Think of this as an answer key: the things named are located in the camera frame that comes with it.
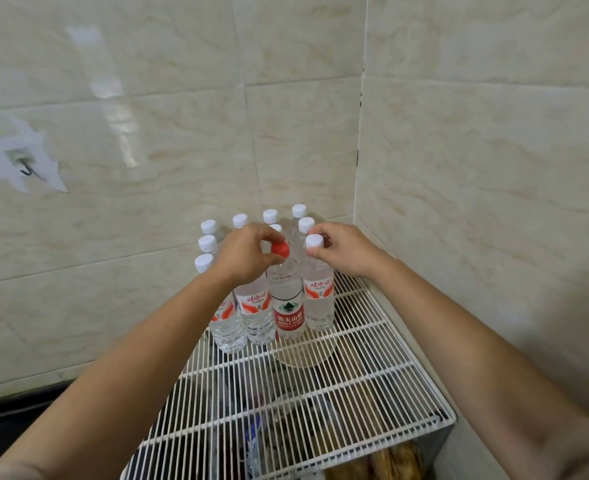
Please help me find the blue plastic item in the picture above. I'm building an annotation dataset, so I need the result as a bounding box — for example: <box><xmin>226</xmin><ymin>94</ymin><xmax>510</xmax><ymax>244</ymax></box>
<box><xmin>244</xmin><ymin>415</ymin><xmax>264</xmax><ymax>476</ymax></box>

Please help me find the person's left hand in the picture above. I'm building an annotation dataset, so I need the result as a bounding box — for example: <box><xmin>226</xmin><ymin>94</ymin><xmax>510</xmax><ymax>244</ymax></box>
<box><xmin>213</xmin><ymin>223</ymin><xmax>288</xmax><ymax>288</ymax></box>

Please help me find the person's left forearm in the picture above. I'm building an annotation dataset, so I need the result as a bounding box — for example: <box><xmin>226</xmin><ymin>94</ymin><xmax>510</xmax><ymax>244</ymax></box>
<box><xmin>0</xmin><ymin>267</ymin><xmax>237</xmax><ymax>480</ymax></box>

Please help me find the clear adhesive wall hook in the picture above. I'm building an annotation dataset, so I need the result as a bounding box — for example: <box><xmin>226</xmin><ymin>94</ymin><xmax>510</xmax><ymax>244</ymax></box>
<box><xmin>3</xmin><ymin>149</ymin><xmax>48</xmax><ymax>182</ymax></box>

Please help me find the single orange-label water bottle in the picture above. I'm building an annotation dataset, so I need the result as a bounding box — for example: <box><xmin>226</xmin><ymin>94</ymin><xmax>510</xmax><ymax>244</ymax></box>
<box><xmin>302</xmin><ymin>234</ymin><xmax>336</xmax><ymax>332</ymax></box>

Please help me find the person's right forearm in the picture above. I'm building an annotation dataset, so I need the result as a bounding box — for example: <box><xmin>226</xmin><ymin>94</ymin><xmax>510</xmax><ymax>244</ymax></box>
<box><xmin>369</xmin><ymin>257</ymin><xmax>589</xmax><ymax>480</ymax></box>

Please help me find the person's right hand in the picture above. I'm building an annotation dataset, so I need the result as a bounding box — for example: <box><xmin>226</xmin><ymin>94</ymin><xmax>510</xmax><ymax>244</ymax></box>
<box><xmin>306</xmin><ymin>222</ymin><xmax>391</xmax><ymax>280</ymax></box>

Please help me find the white wire rack shelf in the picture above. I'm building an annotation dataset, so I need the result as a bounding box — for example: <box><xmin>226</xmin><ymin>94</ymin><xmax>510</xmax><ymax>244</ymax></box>
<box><xmin>123</xmin><ymin>270</ymin><xmax>458</xmax><ymax>480</ymax></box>

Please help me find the red-capped clear water bottle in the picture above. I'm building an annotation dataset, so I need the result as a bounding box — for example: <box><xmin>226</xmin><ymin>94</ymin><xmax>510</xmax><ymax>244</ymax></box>
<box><xmin>266</xmin><ymin>242</ymin><xmax>307</xmax><ymax>342</ymax></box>

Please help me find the cluster of white-capped bottles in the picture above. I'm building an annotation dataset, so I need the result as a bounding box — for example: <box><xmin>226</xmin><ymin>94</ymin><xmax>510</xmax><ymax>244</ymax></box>
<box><xmin>194</xmin><ymin>204</ymin><xmax>321</xmax><ymax>355</ymax></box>

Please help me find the brown woven item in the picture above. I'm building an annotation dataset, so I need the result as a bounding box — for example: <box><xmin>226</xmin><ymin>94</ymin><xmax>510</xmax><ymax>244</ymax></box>
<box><xmin>325</xmin><ymin>439</ymin><xmax>426</xmax><ymax>480</ymax></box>

